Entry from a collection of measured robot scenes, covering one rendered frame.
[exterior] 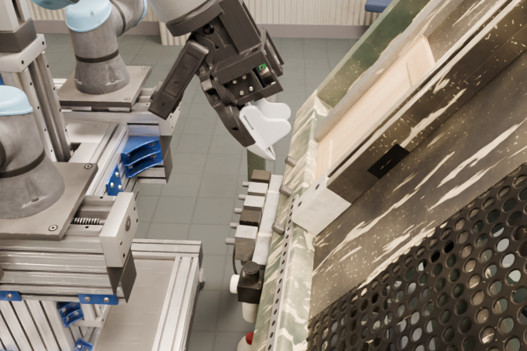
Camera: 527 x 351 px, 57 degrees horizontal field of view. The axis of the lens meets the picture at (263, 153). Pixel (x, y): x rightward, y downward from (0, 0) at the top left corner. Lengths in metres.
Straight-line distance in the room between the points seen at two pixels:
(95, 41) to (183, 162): 1.60
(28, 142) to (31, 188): 0.10
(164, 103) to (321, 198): 0.55
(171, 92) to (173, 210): 2.00
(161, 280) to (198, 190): 0.82
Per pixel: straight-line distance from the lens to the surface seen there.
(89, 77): 1.40
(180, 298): 1.86
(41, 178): 1.02
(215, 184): 2.67
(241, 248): 1.31
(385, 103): 1.18
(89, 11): 1.35
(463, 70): 0.90
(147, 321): 1.84
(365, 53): 1.54
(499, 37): 0.89
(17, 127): 0.96
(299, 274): 1.02
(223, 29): 0.53
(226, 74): 0.53
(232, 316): 2.07
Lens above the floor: 1.67
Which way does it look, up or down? 35 degrees down
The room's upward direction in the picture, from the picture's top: straight up
